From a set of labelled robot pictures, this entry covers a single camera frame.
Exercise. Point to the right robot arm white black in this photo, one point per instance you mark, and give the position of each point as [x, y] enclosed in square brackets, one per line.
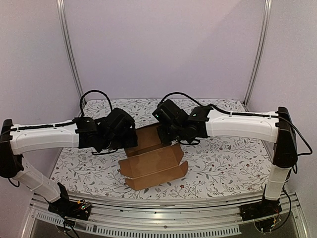
[211, 121]

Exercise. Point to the brown cardboard paper box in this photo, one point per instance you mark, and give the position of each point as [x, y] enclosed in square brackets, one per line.
[152, 163]

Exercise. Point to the left aluminium frame post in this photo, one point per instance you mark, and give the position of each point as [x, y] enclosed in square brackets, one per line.
[68, 47]

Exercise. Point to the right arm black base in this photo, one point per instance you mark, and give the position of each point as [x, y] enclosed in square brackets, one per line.
[260, 209]

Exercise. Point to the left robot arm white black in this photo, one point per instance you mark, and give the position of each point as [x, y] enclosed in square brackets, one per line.
[113, 132]

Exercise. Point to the aluminium frame post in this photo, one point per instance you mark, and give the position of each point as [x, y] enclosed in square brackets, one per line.
[259, 52]
[68, 47]

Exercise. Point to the floral patterned table mat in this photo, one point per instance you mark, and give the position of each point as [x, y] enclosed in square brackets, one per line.
[218, 166]

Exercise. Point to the right aluminium frame post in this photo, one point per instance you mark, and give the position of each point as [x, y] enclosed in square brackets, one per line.
[259, 52]

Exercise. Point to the aluminium front rail frame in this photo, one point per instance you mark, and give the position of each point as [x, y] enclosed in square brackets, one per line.
[219, 217]

